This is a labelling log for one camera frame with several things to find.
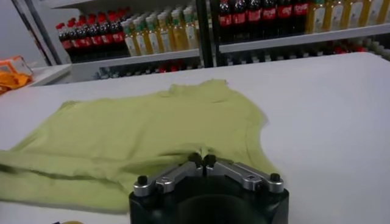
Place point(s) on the red-cap cola bottle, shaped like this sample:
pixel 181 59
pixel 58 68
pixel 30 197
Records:
pixel 86 39
pixel 174 67
pixel 254 16
pixel 338 48
pixel 96 38
pixel 269 13
pixel 285 12
pixel 65 42
pixel 106 37
pixel 226 19
pixel 300 9
pixel 118 36
pixel 359 48
pixel 239 17
pixel 75 41
pixel 162 68

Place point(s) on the light green t-shirt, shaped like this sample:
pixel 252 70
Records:
pixel 122 137

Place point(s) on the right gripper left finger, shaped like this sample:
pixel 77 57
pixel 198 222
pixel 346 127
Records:
pixel 173 179

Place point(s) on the white side table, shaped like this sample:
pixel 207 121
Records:
pixel 48 74

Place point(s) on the glass display cabinet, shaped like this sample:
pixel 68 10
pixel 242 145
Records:
pixel 204 30
pixel 215 54

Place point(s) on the orange and white box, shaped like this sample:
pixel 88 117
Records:
pixel 13 64

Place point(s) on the orange crumpled cloth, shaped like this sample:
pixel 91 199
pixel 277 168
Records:
pixel 13 82

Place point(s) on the yellow tea bottle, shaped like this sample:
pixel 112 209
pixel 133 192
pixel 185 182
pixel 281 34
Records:
pixel 369 11
pixel 153 38
pixel 179 33
pixel 316 16
pixel 130 42
pixel 192 30
pixel 351 12
pixel 166 36
pixel 141 40
pixel 334 14
pixel 384 9

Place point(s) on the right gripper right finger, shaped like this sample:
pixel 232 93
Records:
pixel 243 176

